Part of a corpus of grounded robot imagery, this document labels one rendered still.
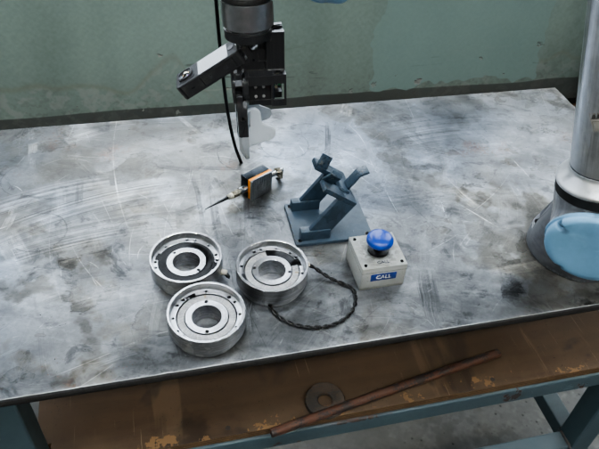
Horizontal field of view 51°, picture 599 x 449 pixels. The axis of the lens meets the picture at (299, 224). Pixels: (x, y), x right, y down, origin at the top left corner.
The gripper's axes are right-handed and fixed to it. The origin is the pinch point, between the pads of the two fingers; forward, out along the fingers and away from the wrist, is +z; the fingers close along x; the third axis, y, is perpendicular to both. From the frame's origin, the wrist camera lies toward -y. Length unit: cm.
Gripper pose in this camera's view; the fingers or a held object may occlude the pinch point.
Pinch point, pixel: (242, 143)
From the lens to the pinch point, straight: 105.4
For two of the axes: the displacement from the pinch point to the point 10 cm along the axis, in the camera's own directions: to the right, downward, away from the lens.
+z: 0.0, 7.7, 6.4
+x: -1.5, -6.3, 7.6
